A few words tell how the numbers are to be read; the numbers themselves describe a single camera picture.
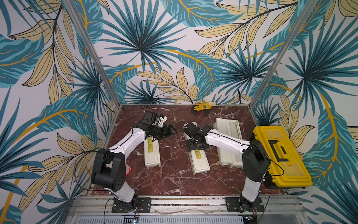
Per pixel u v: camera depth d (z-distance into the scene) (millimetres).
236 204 728
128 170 840
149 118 691
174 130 800
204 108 1160
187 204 749
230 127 975
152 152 837
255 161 470
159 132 748
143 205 734
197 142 638
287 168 701
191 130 696
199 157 815
